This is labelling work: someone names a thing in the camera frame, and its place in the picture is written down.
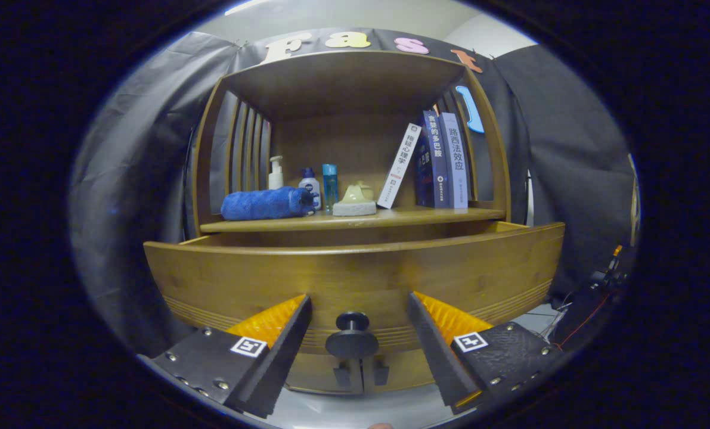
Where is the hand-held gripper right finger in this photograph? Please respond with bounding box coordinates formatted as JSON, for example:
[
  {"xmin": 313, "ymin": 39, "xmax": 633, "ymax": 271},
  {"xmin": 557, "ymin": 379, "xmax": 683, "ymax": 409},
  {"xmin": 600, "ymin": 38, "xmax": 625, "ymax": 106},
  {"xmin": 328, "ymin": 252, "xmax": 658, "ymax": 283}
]
[{"xmin": 407, "ymin": 291, "xmax": 570, "ymax": 416}]

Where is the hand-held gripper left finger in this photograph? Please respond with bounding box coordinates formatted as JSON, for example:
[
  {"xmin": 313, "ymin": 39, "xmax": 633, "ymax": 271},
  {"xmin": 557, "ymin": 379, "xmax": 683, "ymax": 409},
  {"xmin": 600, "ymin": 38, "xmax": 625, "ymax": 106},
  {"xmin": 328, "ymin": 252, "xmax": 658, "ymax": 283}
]
[{"xmin": 137, "ymin": 293, "xmax": 314, "ymax": 419}]

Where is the black drawer knob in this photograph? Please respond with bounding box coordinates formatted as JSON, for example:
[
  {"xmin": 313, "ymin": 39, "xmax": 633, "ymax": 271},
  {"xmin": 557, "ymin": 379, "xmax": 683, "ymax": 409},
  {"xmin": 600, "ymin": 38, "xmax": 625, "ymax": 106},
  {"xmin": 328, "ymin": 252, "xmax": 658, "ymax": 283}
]
[{"xmin": 325, "ymin": 311, "xmax": 380, "ymax": 360}]

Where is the wooden countertop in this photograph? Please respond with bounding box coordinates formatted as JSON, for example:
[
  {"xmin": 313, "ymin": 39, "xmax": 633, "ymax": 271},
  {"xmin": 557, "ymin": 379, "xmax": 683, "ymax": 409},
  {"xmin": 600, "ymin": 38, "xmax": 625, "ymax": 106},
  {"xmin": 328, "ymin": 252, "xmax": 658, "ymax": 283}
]
[{"xmin": 200, "ymin": 206, "xmax": 506, "ymax": 234}]

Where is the wooden cabinet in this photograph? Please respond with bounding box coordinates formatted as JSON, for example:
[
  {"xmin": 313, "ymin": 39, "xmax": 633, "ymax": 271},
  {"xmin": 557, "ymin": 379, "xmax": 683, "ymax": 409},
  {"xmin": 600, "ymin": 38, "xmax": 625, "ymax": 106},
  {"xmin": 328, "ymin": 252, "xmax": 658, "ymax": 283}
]
[{"xmin": 143, "ymin": 49, "xmax": 566, "ymax": 395}]

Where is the rolled blue towel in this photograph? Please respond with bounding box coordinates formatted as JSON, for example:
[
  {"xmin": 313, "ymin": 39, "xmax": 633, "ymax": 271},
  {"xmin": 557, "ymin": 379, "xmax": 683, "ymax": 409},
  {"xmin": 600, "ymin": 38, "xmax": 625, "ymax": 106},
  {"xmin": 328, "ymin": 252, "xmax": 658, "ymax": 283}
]
[{"xmin": 221, "ymin": 186, "xmax": 317, "ymax": 222}]

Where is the dark floor equipment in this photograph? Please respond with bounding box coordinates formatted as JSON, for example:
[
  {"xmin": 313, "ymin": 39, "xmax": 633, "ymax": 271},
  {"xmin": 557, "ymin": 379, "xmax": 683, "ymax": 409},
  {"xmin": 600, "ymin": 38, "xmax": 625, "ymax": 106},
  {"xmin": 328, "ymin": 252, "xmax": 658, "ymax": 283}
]
[{"xmin": 554, "ymin": 244, "xmax": 627, "ymax": 346}]

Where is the clear blue bottle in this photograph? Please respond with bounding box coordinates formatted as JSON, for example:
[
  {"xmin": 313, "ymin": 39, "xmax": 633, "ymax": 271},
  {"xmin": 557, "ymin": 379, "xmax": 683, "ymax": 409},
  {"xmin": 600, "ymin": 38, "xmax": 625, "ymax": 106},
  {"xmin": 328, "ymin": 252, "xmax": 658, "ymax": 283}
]
[{"xmin": 323, "ymin": 164, "xmax": 338, "ymax": 214}]

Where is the white bottle with blue cap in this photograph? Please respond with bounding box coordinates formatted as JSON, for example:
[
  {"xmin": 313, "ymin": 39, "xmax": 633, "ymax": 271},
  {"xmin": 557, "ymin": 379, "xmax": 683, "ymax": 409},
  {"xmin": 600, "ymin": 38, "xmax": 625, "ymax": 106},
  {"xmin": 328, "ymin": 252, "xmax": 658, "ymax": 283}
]
[{"xmin": 299, "ymin": 167, "xmax": 322, "ymax": 210}]

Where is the white book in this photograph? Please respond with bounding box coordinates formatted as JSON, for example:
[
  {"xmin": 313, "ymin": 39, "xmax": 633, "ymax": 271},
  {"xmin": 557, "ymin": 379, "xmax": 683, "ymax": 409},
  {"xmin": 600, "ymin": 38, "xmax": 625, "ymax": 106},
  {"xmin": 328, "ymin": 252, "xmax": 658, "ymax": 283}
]
[{"xmin": 377, "ymin": 123, "xmax": 423, "ymax": 210}]

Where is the pale lilac book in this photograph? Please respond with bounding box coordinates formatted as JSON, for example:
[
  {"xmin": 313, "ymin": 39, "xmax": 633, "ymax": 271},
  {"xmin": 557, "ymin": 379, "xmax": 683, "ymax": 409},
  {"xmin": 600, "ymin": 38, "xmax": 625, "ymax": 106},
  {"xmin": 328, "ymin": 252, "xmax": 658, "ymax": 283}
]
[{"xmin": 440, "ymin": 112, "xmax": 469, "ymax": 210}]

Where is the dark blue book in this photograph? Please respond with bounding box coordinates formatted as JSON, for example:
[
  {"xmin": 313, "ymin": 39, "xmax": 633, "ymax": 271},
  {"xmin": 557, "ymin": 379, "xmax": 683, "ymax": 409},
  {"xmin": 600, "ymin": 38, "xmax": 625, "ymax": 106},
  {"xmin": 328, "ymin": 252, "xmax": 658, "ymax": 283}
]
[{"xmin": 414, "ymin": 110, "xmax": 451, "ymax": 209}]

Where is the black backdrop cloth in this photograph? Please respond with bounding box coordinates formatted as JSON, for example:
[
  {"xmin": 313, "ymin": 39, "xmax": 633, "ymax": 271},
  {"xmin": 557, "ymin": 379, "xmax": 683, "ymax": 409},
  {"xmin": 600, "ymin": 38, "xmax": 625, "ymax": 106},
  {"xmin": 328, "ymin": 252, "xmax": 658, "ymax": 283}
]
[{"xmin": 69, "ymin": 27, "xmax": 641, "ymax": 358}]

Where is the light wooden pole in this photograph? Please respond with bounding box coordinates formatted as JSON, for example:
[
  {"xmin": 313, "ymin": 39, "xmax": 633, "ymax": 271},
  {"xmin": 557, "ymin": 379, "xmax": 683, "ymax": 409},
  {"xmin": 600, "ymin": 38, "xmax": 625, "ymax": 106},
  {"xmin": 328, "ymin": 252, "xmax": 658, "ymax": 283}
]
[{"xmin": 629, "ymin": 155, "xmax": 640, "ymax": 233}]

